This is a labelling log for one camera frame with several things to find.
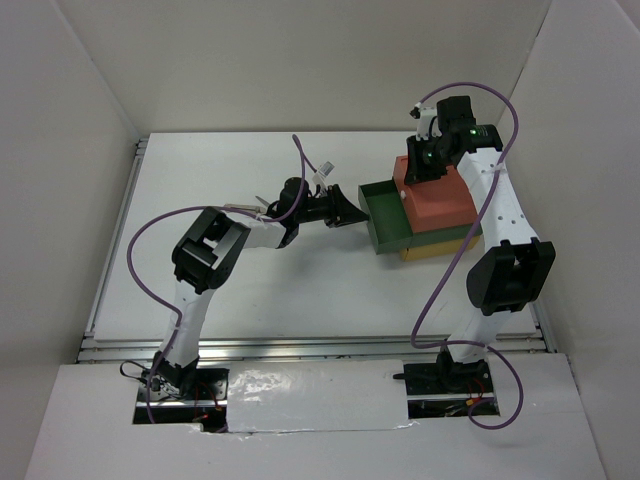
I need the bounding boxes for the red top drawer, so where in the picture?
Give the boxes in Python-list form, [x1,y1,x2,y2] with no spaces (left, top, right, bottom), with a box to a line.
[393,156,477,233]

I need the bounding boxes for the black handled scissors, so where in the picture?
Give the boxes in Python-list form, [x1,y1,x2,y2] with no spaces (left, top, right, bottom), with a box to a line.
[255,195,272,208]

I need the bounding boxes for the green drawer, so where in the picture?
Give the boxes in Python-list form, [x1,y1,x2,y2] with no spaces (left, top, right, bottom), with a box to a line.
[358,180,472,255]

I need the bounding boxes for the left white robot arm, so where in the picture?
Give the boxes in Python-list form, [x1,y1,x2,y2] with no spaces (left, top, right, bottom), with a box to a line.
[153,177,368,399]

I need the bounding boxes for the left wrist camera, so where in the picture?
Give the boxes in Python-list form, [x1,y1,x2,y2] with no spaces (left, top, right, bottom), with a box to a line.
[312,162,334,190]

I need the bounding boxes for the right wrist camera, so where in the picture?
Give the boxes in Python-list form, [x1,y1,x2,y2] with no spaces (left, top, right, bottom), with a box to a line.
[409,103,437,141]

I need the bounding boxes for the yellow bottom drawer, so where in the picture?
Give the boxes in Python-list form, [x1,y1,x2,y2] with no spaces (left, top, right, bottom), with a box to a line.
[399,238,464,262]

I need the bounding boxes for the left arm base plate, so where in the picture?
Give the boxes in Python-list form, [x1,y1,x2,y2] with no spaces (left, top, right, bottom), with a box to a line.
[137,368,229,407]

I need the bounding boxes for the white foam board cover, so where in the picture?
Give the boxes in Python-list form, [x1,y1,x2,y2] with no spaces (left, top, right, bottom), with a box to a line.
[226,360,410,433]

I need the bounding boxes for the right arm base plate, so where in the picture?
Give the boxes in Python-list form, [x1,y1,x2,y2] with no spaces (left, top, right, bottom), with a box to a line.
[392,362,493,397]

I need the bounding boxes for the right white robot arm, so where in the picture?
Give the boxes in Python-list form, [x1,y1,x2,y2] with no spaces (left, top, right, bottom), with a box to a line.
[405,96,556,392]

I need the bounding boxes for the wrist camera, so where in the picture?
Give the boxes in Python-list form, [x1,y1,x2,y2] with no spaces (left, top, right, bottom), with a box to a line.
[409,103,437,141]
[312,162,334,190]

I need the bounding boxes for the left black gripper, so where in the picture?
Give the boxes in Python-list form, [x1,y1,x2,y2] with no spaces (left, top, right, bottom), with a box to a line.
[294,183,367,228]

